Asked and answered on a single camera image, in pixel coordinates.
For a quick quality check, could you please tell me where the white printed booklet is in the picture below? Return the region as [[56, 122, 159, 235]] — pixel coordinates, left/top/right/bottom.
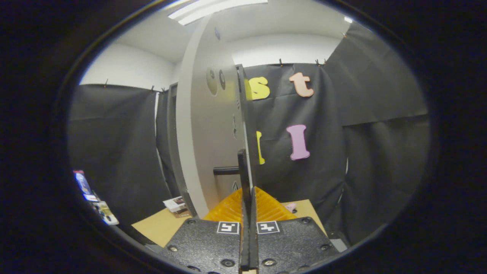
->
[[163, 196, 191, 218]]

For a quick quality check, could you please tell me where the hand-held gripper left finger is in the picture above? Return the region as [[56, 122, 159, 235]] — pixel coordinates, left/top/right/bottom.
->
[[160, 186, 250, 274]]

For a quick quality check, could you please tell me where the light grey shoe cabinet door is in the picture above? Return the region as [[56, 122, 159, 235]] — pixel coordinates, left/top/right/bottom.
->
[[176, 15, 246, 218]]

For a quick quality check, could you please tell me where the black door handle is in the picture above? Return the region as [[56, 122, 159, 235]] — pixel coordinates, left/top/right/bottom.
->
[[213, 149, 252, 202]]

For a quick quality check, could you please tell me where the long ceiling light panel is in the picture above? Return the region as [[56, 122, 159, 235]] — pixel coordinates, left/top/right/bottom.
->
[[167, 0, 269, 26]]

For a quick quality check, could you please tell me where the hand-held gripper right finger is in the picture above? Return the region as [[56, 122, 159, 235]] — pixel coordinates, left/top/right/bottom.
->
[[249, 186, 339, 274]]

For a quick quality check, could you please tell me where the colourful printed banner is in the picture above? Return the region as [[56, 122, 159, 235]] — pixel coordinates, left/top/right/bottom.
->
[[73, 170, 119, 226]]

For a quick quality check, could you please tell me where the black backdrop cloth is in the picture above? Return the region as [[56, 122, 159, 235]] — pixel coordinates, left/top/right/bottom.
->
[[68, 21, 430, 245]]

